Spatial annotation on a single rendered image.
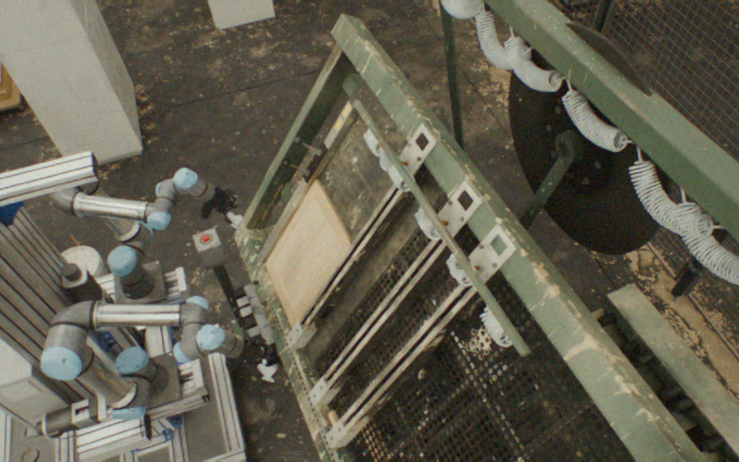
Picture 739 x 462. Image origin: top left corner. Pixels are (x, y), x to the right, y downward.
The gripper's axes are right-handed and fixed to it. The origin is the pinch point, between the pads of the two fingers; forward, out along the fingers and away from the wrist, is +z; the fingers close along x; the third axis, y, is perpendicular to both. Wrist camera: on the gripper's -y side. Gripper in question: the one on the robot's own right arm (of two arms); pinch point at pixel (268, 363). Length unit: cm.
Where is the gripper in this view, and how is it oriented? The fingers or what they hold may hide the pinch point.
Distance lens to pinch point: 220.7
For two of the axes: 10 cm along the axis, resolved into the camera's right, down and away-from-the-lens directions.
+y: 8.2, -5.3, -2.3
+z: 4.8, 4.0, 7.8
